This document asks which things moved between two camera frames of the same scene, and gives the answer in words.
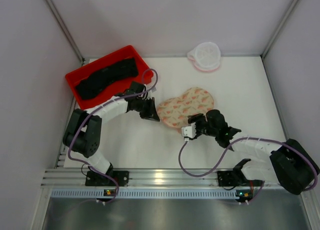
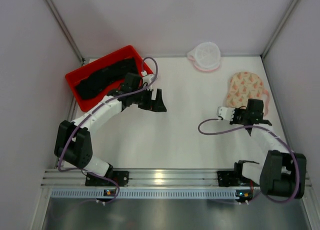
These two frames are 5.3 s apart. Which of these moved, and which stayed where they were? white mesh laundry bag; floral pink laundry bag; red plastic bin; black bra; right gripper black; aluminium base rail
Moved: floral pink laundry bag; right gripper black
Stayed: aluminium base rail; white mesh laundry bag; red plastic bin; black bra
